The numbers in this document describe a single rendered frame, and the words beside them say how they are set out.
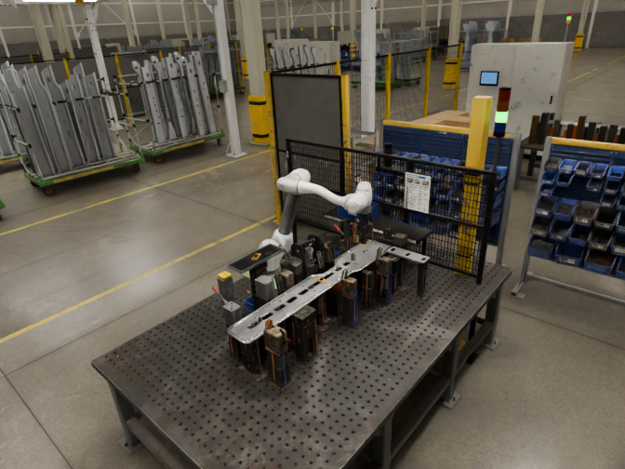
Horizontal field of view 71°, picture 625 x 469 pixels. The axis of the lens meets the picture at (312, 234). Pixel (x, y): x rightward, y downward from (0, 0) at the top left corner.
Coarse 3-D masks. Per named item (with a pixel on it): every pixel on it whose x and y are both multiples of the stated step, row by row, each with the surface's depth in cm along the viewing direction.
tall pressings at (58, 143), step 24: (24, 72) 750; (48, 72) 755; (24, 96) 718; (48, 96) 739; (72, 96) 789; (24, 120) 727; (48, 120) 752; (72, 120) 820; (96, 120) 829; (48, 144) 780; (72, 144) 806; (96, 144) 831; (48, 168) 768; (72, 168) 788
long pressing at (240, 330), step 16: (368, 240) 325; (368, 256) 303; (336, 272) 285; (352, 272) 285; (304, 288) 269; (320, 288) 268; (272, 304) 255; (288, 304) 254; (304, 304) 254; (240, 320) 242; (256, 320) 242; (240, 336) 230; (256, 336) 230
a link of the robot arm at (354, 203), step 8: (304, 184) 302; (312, 184) 301; (304, 192) 303; (312, 192) 301; (320, 192) 294; (328, 192) 289; (328, 200) 288; (336, 200) 281; (344, 200) 276; (352, 200) 270; (360, 200) 272; (352, 208) 270; (360, 208) 271
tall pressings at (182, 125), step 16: (144, 64) 922; (160, 64) 943; (176, 64) 972; (192, 64) 951; (144, 80) 901; (176, 80) 952; (192, 80) 957; (144, 96) 931; (176, 96) 957; (192, 96) 966; (208, 96) 995; (160, 112) 965; (176, 112) 971; (208, 112) 1002; (160, 128) 942; (176, 128) 999; (192, 128) 1008; (208, 128) 1017
